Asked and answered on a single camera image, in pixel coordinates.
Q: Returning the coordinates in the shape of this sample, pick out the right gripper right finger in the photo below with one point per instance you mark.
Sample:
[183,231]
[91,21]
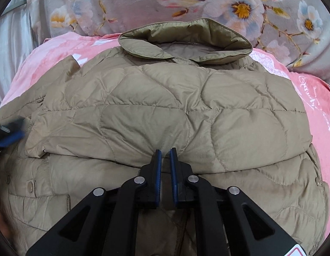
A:
[180,172]

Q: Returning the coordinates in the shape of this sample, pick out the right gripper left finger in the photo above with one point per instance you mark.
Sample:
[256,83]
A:
[152,174]

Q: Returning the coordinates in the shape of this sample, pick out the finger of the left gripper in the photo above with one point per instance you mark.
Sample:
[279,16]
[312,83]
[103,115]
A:
[12,132]

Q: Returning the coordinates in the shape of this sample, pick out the khaki quilted puffer jacket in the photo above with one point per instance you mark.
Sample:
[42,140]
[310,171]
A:
[189,85]

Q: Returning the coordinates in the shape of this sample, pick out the silver grey satin curtain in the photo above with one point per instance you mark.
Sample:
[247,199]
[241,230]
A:
[20,32]

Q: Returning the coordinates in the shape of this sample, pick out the grey curtain tieback band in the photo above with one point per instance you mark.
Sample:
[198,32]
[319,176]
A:
[14,6]

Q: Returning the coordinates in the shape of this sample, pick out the pink white patterned blanket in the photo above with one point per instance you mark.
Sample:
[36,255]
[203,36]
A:
[314,93]

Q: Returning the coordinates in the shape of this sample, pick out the grey floral bed sheet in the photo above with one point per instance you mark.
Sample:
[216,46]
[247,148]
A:
[296,32]

